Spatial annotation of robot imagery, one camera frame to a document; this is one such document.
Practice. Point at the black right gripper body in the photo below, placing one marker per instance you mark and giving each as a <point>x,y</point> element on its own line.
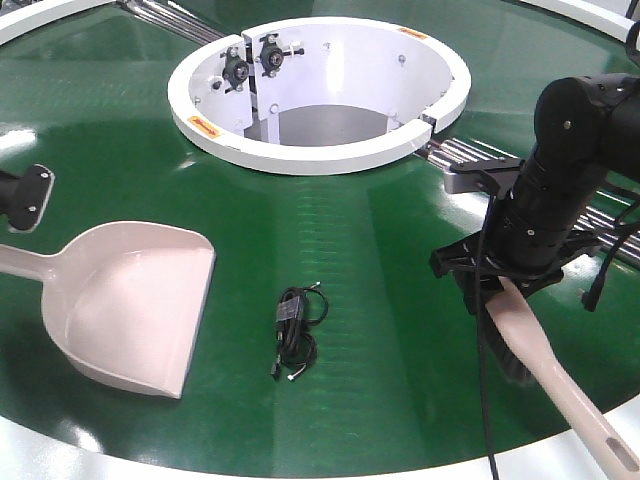
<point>477,265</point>

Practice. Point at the pink broom with black bristles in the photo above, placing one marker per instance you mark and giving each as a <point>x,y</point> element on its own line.
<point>525,338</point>

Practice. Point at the pink plastic dustpan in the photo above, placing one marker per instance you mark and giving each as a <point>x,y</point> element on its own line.
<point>123,301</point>

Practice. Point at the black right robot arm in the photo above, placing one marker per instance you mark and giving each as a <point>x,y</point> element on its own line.
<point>585,127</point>

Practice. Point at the steel conveyor rollers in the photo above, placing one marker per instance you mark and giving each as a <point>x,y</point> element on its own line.
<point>171,16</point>

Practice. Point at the white outer conveyor rim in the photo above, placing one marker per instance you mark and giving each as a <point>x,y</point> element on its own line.
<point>32,455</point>

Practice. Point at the black bearing block right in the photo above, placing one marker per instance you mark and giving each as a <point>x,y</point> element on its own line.
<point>273,55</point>

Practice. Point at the black bearing block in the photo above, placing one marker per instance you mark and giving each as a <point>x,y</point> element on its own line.
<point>273,55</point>
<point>236,70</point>

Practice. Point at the black bearing block left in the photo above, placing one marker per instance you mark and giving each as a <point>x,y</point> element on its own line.
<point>236,70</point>

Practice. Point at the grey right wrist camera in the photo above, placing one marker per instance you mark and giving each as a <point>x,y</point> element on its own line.
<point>495,177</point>

